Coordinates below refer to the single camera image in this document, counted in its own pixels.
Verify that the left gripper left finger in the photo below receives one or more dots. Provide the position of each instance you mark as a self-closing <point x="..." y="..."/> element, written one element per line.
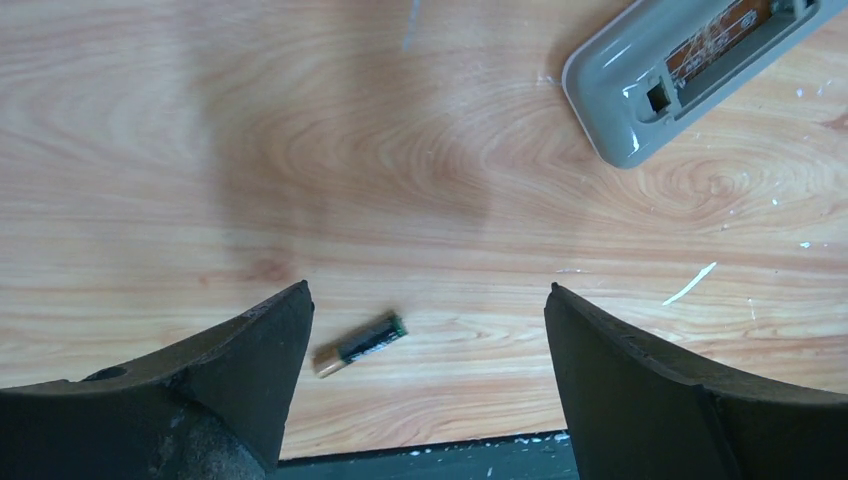
<point x="211" y="406"/>

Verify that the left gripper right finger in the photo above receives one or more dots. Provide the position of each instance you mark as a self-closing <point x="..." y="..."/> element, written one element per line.
<point x="640" y="407"/>

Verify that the grey remote control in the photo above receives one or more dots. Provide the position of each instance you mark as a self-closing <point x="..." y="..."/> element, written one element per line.
<point x="659" y="66"/>

